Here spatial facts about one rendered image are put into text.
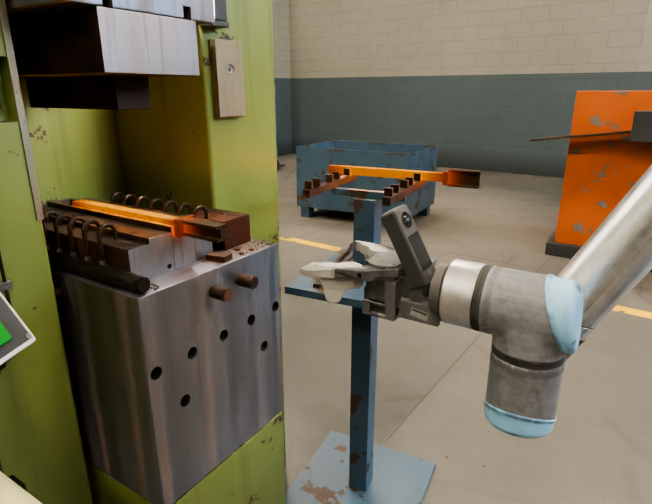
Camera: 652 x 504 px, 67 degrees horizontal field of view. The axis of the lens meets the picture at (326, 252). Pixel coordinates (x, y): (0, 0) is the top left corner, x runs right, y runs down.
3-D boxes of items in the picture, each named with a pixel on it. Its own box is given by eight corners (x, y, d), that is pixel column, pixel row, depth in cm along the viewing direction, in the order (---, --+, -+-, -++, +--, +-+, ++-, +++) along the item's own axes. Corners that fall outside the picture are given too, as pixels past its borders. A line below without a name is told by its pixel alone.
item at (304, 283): (436, 264, 151) (436, 258, 151) (394, 314, 117) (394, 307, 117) (346, 251, 164) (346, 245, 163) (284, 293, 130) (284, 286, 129)
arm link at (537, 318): (570, 374, 58) (584, 295, 55) (465, 346, 65) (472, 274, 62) (580, 342, 66) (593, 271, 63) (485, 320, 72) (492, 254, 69)
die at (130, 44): (200, 76, 93) (196, 20, 90) (104, 72, 77) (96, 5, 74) (70, 79, 115) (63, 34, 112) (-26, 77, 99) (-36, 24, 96)
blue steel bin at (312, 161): (433, 214, 529) (437, 145, 507) (406, 232, 462) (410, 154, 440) (333, 202, 585) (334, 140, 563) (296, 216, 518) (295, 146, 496)
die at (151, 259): (213, 255, 104) (210, 216, 101) (132, 285, 88) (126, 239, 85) (92, 227, 126) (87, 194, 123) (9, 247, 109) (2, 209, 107)
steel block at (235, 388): (283, 410, 126) (278, 242, 113) (164, 511, 96) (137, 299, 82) (140, 351, 155) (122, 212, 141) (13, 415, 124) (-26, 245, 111)
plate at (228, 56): (245, 115, 123) (242, 41, 118) (220, 117, 116) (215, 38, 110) (239, 115, 124) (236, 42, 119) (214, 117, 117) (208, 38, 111)
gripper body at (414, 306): (357, 313, 74) (434, 333, 68) (358, 258, 71) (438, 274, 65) (380, 296, 80) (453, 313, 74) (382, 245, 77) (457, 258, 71)
